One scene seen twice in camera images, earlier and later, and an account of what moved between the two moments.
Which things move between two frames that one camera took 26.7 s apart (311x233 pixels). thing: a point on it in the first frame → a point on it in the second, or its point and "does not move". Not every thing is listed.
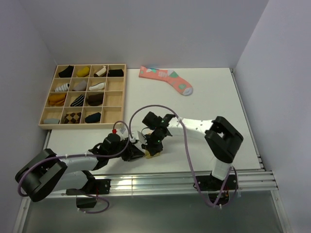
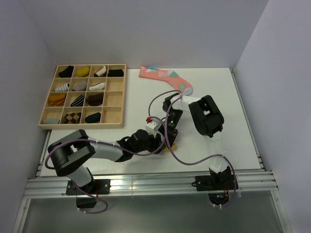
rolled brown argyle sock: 73,118 does not move
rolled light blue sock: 51,121 does not move
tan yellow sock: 147,155 → 173,148
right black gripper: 152,149 → 172,134
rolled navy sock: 93,118 does not move
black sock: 115,73 does not move
